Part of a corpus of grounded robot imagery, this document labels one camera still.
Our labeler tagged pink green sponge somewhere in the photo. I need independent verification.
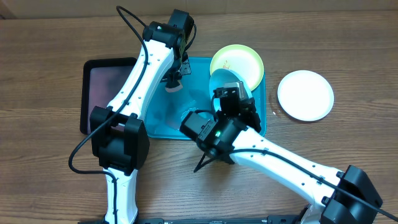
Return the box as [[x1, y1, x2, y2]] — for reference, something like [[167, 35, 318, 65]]
[[165, 81, 183, 93]]

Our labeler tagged light blue plate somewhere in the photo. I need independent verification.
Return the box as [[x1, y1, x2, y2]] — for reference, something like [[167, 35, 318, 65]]
[[209, 68, 253, 98]]

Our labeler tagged yellow-green plate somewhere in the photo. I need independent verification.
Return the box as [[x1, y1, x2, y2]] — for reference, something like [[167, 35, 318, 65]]
[[210, 44, 265, 91]]

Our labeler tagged white plate with red stain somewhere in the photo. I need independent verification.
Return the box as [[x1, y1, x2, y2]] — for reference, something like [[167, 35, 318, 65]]
[[277, 70, 335, 122]]

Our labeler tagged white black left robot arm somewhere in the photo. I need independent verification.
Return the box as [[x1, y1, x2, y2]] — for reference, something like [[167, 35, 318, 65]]
[[90, 9, 197, 223]]

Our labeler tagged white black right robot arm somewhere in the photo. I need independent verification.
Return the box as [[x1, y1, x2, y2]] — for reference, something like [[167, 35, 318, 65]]
[[180, 87, 382, 223]]

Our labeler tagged teal plastic tray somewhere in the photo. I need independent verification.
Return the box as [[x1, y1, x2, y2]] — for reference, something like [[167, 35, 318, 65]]
[[144, 57, 267, 141]]

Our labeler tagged black tray with water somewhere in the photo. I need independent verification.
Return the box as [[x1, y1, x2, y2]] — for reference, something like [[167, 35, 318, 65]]
[[80, 57, 137, 134]]

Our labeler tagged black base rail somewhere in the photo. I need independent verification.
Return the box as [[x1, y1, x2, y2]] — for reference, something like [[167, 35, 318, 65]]
[[77, 214, 312, 224]]

